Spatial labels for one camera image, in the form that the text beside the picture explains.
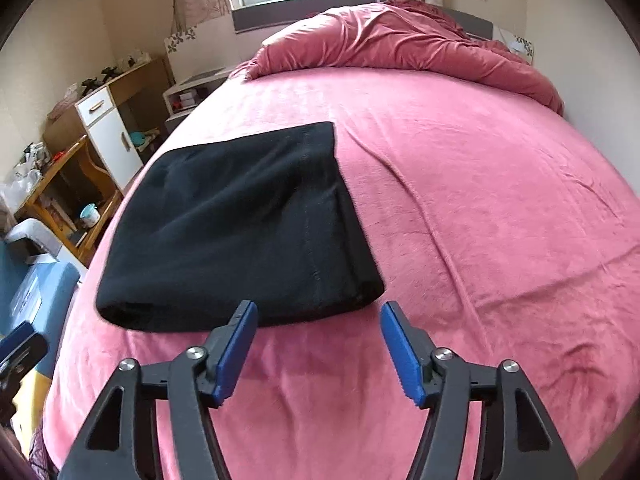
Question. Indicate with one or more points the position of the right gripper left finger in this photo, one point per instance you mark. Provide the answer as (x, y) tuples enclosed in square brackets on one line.
[(119, 437)]

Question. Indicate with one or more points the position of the blue yellow storage box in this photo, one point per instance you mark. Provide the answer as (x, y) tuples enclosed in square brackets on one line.
[(37, 290)]

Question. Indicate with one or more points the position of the teal lidded cup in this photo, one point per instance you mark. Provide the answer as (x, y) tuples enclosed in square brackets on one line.
[(89, 216)]

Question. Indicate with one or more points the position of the black pants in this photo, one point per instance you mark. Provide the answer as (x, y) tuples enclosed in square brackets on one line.
[(266, 218)]

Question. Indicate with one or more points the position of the wooden desk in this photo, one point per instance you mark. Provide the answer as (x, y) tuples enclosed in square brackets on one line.
[(72, 181)]

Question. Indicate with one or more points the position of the white bedside shelf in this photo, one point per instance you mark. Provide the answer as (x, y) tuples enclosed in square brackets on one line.
[(182, 98)]

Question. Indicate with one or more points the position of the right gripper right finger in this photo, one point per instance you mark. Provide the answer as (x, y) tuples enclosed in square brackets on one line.
[(517, 440)]

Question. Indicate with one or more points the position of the white drawer cabinet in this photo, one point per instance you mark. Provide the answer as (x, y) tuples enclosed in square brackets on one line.
[(109, 136)]

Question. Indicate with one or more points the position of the dark bed headboard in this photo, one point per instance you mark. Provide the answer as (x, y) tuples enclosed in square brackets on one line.
[(287, 12)]

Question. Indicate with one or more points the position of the pink bed sheet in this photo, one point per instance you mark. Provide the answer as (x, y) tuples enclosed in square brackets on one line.
[(498, 228)]

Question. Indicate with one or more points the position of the dark pink duvet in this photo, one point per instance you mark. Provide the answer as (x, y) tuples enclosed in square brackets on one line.
[(393, 40)]

